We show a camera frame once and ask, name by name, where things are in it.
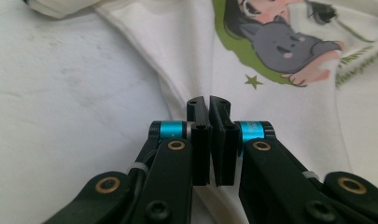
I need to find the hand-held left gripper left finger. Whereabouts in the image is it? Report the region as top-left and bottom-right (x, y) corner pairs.
(132, 95), (213, 224)

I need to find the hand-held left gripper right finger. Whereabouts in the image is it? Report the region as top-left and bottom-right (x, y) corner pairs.
(209, 96), (334, 224)

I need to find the white printed t-shirt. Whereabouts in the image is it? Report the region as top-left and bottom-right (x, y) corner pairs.
(22, 0), (378, 224)

